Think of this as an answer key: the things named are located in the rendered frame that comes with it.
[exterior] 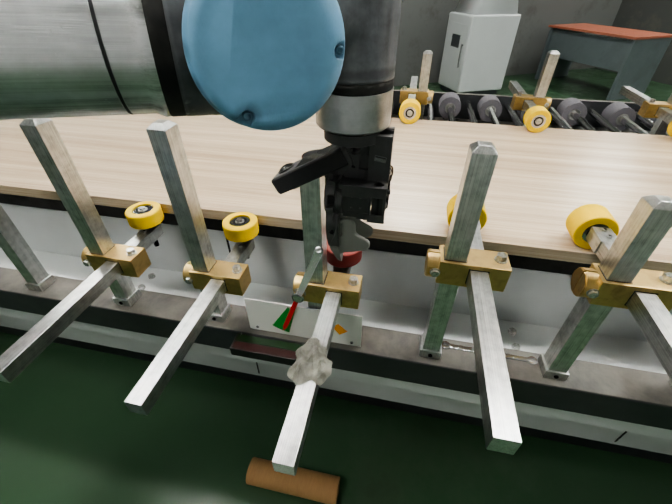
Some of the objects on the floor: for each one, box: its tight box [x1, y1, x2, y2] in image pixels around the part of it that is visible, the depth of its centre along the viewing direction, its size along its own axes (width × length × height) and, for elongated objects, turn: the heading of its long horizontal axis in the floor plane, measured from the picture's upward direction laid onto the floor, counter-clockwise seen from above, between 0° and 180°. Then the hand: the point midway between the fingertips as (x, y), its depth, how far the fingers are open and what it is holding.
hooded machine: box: [438, 0, 521, 95], centre depth 468 cm, size 75×62×140 cm
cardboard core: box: [246, 457, 340, 504], centre depth 116 cm, size 30×8×8 cm, turn 78°
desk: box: [534, 23, 672, 101], centre depth 507 cm, size 70×137×74 cm, turn 19°
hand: (336, 252), depth 56 cm, fingers closed
